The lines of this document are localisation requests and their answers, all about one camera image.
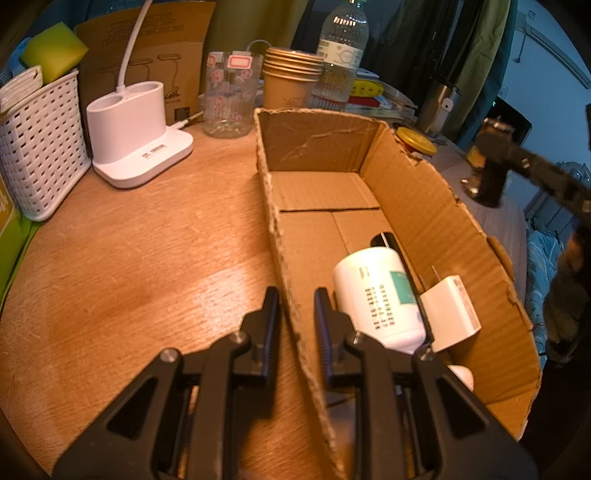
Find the steel thermos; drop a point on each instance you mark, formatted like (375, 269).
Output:
(436, 110)

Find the white bottle with teal label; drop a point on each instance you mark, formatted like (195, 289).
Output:
(374, 300)

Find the blue printed bedsheet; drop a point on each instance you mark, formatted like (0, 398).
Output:
(538, 277)

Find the white desk lamp base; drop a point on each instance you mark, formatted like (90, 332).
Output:
(134, 129)

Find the black electronic device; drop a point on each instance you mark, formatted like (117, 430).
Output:
(510, 124)

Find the clear water bottle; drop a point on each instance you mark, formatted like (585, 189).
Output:
(339, 55)

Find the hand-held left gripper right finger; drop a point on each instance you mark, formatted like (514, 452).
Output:
(323, 344)

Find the brown lamp packaging box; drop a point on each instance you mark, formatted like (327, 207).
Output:
(184, 60)

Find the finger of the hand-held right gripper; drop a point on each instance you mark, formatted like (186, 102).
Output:
(545, 173)

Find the yellow-lid can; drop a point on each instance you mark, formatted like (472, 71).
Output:
(415, 141)

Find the white charger plug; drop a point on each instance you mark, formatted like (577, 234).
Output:
(450, 314)

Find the green carton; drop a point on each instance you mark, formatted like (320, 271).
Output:
(9, 230)

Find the white plastic basket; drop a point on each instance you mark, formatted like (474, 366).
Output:
(41, 152)

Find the white earbuds case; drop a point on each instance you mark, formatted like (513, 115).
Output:
(461, 376)

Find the yellow wipes packet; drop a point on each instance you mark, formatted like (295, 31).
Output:
(367, 87)

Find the cardboard box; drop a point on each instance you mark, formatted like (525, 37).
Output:
(323, 189)

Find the stack of brown paper cups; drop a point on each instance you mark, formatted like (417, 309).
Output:
(286, 92)

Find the white packet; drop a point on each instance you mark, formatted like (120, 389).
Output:
(21, 87)

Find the yellow-green sponge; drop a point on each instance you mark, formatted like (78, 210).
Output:
(53, 50)

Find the olive hanging jacket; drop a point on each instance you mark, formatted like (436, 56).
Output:
(485, 46)

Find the printed glass cup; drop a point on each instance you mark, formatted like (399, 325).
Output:
(231, 106)

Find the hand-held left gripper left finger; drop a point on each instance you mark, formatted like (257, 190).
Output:
(271, 344)

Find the yellow tissue box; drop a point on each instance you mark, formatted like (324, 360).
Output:
(474, 157)

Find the blue packet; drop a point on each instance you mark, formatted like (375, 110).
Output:
(18, 57)

